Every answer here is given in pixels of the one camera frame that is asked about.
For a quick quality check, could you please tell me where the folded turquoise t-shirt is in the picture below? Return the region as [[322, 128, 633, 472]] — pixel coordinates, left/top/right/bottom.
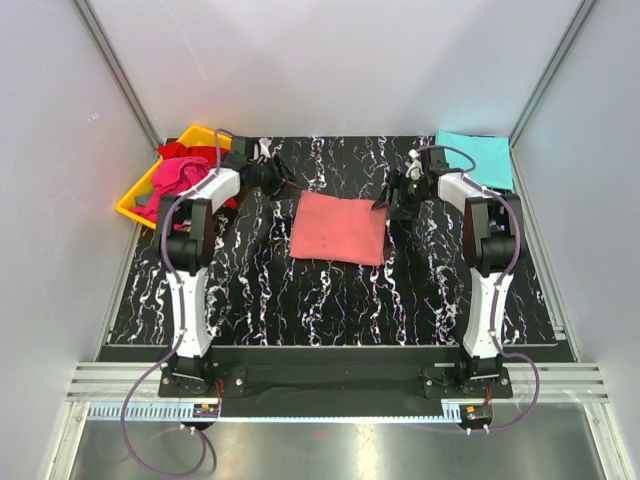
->
[[435, 130, 513, 190]]

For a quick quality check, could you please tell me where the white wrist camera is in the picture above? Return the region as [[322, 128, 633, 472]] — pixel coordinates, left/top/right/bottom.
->
[[405, 149, 424, 181], [253, 138, 272, 164]]

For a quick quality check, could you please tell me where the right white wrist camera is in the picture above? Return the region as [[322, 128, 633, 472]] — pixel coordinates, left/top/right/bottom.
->
[[405, 149, 424, 181]]

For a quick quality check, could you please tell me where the left aluminium frame post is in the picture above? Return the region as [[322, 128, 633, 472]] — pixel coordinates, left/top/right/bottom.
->
[[70, 0, 161, 149]]

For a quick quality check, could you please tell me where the white slotted cable duct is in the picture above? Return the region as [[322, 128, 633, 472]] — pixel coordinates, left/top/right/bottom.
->
[[88, 401, 462, 424]]

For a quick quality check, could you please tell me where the right small circuit board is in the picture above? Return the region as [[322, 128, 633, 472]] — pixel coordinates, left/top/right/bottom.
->
[[464, 404, 493, 422]]

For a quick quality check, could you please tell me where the red t-shirt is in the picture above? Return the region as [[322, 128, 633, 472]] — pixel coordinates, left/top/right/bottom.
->
[[158, 142, 229, 168]]

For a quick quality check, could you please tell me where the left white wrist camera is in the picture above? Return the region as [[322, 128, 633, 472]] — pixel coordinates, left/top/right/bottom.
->
[[253, 138, 272, 164]]

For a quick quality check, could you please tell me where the small circuit board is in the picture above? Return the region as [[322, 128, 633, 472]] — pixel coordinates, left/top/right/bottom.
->
[[464, 404, 493, 422], [193, 403, 220, 419]]

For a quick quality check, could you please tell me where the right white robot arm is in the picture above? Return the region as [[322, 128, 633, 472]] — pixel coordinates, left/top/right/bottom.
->
[[372, 145, 526, 397]]

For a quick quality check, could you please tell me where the left small circuit board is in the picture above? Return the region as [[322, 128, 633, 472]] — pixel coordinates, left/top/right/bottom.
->
[[193, 403, 220, 419]]

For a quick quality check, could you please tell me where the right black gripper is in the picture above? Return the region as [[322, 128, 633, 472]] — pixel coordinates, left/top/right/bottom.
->
[[371, 169, 432, 221]]

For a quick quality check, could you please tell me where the magenta t-shirt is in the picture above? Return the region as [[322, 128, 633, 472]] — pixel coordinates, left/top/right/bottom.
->
[[131, 156, 211, 224]]

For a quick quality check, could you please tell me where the right aluminium frame post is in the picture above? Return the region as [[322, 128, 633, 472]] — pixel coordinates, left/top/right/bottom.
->
[[509, 0, 599, 148]]

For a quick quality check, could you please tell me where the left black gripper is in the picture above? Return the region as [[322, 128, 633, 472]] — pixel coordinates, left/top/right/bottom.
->
[[248, 154, 305, 202]]

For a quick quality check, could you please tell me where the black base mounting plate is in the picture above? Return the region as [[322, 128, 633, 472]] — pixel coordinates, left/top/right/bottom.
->
[[158, 346, 513, 413]]

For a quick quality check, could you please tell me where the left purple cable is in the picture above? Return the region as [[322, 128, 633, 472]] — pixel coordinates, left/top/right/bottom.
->
[[119, 128, 236, 477]]

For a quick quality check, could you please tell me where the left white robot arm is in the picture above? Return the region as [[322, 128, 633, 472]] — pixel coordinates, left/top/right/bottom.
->
[[156, 137, 297, 396]]

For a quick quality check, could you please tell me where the salmon pink t-shirt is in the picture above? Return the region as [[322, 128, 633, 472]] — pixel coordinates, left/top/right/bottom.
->
[[290, 191, 386, 267]]

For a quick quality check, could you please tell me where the aluminium frame post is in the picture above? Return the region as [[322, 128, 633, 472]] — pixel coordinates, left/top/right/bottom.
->
[[509, 0, 599, 148], [70, 0, 161, 149]]

